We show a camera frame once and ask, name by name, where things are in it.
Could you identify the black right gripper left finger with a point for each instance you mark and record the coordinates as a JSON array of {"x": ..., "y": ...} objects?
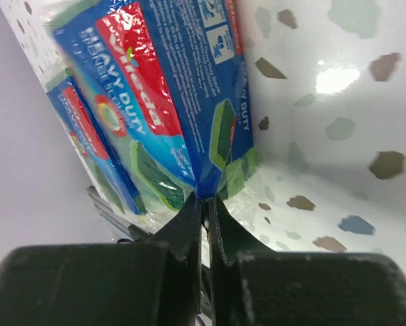
[{"x": 150, "y": 282}]

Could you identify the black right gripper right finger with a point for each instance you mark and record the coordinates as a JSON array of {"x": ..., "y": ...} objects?
[{"x": 251, "y": 284}]

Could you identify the blue sponge pack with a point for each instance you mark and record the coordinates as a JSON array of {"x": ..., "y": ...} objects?
[
  {"x": 166, "y": 81},
  {"x": 99, "y": 156}
]

